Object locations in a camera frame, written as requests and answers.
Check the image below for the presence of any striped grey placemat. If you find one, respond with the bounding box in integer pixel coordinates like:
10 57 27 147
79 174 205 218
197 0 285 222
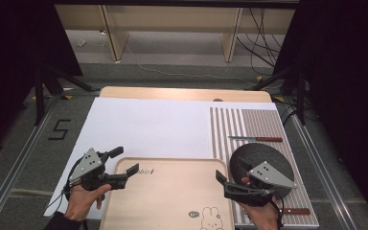
209 106 320 228

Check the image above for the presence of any left hand-held gripper cable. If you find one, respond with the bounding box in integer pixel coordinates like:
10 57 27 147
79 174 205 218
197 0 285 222
53 155 89 213

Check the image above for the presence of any aluminium floor rail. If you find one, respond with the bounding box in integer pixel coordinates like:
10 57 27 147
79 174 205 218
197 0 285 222
290 113 359 230
0 95 62 230

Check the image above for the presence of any fork with brown handle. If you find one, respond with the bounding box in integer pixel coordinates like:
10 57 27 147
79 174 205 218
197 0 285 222
282 207 311 216

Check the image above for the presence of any light wooden shelf unit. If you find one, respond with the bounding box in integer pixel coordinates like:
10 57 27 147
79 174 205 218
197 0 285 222
54 4 297 63

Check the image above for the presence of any white board sheet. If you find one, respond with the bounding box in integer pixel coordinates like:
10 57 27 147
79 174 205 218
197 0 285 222
43 97 279 221

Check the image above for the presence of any person's right hand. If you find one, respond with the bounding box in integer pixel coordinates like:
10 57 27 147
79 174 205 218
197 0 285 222
239 176 281 230

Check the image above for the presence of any person's left hand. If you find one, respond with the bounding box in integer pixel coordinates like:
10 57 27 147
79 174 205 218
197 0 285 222
64 183 113 222

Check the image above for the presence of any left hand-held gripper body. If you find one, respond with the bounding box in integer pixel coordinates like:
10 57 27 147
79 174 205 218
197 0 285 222
64 147 129 192

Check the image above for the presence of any dark grey round plate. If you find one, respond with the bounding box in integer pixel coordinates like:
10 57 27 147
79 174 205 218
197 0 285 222
229 142 295 198

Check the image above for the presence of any knife with brown handle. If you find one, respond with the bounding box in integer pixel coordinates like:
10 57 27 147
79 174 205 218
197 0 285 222
228 135 284 144

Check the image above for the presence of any right hand-held gripper cable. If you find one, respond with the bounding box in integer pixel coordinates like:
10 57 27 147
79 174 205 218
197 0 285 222
273 195 286 230

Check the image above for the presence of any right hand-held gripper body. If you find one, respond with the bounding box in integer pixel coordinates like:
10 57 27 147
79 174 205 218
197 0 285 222
223 160 298 207

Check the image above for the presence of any hand-held gripper cable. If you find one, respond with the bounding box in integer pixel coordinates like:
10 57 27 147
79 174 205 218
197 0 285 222
53 155 89 213
273 195 286 230

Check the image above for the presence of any bundle of black cables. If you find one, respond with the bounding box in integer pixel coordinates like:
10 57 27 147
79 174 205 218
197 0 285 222
235 8 285 77

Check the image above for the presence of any black curtain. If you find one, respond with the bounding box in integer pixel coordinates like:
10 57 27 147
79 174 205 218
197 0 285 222
0 0 84 156
272 0 368 223

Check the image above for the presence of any wooden tray with rabbit print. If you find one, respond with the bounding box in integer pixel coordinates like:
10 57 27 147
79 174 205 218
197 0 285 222
99 156 236 230

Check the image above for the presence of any black metal stand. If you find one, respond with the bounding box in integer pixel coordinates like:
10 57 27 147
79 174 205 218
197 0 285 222
33 65 102 127
243 65 309 127

